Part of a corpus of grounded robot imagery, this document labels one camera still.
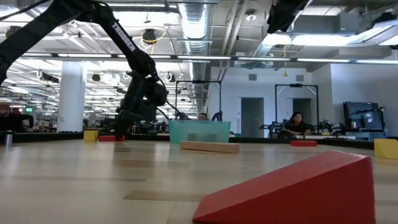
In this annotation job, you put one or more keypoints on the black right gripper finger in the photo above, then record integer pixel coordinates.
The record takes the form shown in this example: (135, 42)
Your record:
(293, 9)
(276, 12)

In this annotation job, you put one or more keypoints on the yellow cube block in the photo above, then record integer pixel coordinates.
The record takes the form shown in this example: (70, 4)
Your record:
(90, 136)
(387, 149)

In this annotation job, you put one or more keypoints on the black background robot arm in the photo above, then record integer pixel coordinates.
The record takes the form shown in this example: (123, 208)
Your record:
(329, 127)
(272, 128)

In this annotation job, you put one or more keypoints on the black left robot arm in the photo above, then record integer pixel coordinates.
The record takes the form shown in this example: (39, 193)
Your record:
(124, 37)

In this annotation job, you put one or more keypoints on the round ceiling fixture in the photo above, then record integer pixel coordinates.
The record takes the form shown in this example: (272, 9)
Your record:
(251, 16)

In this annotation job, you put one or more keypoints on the white column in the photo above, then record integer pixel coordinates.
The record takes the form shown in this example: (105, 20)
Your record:
(71, 99)

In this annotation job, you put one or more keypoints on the person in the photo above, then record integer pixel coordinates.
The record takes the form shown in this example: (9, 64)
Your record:
(202, 117)
(15, 121)
(297, 124)

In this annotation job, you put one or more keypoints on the teal plastic bin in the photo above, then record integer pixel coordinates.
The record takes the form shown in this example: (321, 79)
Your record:
(199, 130)

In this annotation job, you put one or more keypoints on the long wooden block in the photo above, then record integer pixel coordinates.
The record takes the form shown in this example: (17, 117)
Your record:
(210, 147)

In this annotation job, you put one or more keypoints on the green exit sign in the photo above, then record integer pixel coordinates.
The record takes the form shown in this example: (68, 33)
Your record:
(29, 109)

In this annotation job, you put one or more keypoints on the grey door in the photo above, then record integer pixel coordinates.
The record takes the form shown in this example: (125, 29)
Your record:
(252, 118)
(306, 105)

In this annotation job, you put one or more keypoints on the small green block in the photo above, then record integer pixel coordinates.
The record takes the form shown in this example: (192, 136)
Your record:
(237, 135)

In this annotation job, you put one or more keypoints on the dark screen on cart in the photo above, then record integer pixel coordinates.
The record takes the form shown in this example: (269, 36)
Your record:
(363, 113)

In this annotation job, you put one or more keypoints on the red wedge block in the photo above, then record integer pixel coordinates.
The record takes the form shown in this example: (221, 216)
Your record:
(304, 193)

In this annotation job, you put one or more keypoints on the silver ventilation duct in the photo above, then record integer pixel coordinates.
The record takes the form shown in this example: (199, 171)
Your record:
(267, 43)
(196, 28)

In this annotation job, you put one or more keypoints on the black overhead camera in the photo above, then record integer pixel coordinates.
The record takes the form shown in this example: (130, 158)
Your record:
(149, 35)

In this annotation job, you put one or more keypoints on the grey wall vent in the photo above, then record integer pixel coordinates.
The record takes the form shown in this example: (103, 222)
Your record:
(252, 77)
(299, 78)

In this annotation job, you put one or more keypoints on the metal frame bar with lights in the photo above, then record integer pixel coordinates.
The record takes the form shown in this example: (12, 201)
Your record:
(217, 58)

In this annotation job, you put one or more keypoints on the black station frame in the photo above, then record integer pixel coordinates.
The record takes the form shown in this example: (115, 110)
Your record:
(297, 85)

